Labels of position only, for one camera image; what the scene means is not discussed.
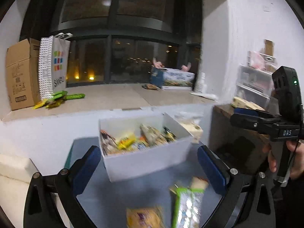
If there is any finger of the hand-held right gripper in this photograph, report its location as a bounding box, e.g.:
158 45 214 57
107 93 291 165
230 113 271 136
233 107 281 121

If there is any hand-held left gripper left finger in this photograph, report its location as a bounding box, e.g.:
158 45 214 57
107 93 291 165
23 145 101 228

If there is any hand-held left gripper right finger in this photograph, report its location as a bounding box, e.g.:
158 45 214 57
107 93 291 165
197 145 277 228

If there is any orange snack packet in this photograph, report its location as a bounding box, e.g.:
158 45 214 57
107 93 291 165
191 176 209 190

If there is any cartoon print snack packet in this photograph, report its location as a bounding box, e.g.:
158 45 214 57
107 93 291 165
100 130 118 155

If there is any narrow green barcode snack packet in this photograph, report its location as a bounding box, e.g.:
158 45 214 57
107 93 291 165
170 186 205 228

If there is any small green patterned packet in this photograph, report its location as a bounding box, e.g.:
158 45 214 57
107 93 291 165
163 126 177 143

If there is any white cardboard box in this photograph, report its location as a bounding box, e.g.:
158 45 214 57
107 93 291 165
98 112 196 183

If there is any beige biscuit packet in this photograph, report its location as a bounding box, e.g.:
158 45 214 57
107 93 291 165
140 124 168 146

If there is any orange cookie packet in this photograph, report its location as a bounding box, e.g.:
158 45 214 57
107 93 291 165
126 207 165 228

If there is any person's right hand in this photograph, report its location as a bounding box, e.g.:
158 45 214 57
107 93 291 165
263 139 304 181

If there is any pale yellow pack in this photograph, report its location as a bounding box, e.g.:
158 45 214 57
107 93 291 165
231 97 264 111

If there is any dark side table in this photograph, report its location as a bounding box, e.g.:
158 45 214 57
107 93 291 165
210 104 271 174

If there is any clear plastic drawer unit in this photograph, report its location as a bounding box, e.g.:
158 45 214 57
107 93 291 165
235 64 276 105

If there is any beige tissue pack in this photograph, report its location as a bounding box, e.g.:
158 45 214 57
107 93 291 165
179 121 203 143

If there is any white tube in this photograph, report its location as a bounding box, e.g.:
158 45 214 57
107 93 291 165
190 91 218 100

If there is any small clear organizer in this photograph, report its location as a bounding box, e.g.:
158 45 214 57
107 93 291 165
258 52 278 73

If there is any pink floral pouch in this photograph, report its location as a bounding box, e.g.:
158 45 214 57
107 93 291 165
247 51 265 69

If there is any clear zip bag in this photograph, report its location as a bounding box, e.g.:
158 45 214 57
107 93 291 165
174 113 202 124

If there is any white plastic bottle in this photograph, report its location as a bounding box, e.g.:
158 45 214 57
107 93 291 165
193 72 206 93

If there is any white cushioned chair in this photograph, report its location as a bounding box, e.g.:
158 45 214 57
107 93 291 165
0 154 69 228

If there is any pile of green sachets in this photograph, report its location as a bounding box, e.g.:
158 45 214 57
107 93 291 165
33 91 85 110

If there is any scenic print tissue box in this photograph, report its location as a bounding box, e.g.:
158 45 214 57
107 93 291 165
149 66 196 90

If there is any white dotted shopping bag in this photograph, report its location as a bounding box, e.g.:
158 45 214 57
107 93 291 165
39 32 72 100

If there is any brown cardboard box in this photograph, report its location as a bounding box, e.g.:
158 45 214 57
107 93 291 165
5 38 41 111

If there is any dark window frame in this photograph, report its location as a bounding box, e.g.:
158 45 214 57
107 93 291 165
20 0 202 88

